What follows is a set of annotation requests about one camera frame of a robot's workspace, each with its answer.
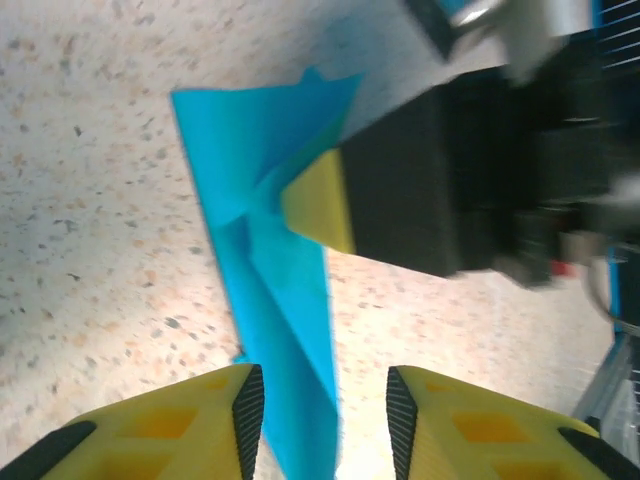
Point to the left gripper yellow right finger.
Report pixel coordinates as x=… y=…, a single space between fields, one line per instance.
x=490 y=440

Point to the blue table edge strip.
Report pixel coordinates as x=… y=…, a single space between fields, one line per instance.
x=614 y=280

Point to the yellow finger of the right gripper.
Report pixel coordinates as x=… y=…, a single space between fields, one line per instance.
x=400 y=190

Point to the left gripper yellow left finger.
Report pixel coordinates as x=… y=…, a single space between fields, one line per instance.
x=165 y=435

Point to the aluminium side rail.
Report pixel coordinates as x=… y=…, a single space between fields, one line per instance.
x=610 y=380

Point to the blue cloth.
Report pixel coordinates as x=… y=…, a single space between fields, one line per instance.
x=280 y=300

